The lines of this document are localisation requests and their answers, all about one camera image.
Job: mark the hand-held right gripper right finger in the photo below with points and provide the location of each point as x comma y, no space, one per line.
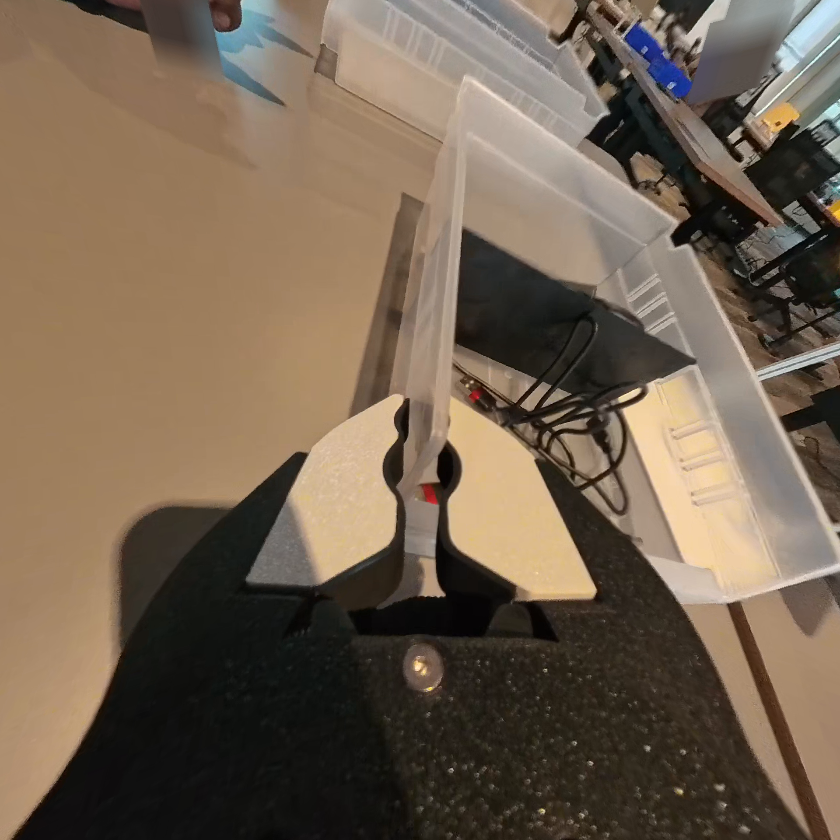
512,518

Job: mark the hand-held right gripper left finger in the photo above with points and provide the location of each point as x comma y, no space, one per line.
334,512

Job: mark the clear plastic bin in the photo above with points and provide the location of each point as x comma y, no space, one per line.
735,459
459,72

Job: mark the black divider panel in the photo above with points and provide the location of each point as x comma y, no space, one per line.
525,295

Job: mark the wooden desk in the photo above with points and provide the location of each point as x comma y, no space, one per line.
709,151

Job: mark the black office chair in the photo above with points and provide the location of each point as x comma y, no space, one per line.
794,164

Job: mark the blue plastic bin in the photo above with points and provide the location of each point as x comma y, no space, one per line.
643,38
670,75

